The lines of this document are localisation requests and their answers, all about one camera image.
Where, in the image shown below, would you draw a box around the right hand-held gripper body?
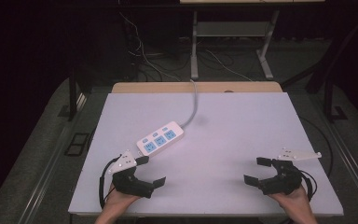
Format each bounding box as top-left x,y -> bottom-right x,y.
258,147 -> 323,196

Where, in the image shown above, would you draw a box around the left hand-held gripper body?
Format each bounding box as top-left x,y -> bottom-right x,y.
106,149 -> 155,200

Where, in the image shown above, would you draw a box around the white power strip blue sockets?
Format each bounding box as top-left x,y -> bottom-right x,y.
135,120 -> 185,158

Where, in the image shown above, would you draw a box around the person's left hand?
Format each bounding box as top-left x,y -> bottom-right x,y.
104,183 -> 142,215

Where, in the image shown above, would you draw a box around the person's right hand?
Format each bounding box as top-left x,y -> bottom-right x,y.
268,181 -> 313,217

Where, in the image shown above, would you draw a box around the black metal stand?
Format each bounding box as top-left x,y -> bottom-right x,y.
306,18 -> 358,123
59,60 -> 90,122

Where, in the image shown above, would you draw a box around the white table with metal legs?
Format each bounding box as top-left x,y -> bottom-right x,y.
179,0 -> 325,80

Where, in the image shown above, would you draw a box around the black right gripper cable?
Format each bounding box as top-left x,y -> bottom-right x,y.
297,168 -> 319,203

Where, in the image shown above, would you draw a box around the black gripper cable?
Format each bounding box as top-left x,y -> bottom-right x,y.
297,168 -> 319,203
98,154 -> 123,210

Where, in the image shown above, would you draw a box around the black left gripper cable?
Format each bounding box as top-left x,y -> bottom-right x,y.
98,154 -> 123,210

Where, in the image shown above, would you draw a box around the thin black floor cable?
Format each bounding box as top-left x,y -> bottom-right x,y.
296,116 -> 336,179

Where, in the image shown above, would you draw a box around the grey power strip cable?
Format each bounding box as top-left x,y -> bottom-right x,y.
179,78 -> 200,129

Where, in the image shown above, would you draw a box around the white floor cable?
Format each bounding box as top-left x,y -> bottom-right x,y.
119,12 -> 181,82
205,49 -> 254,82

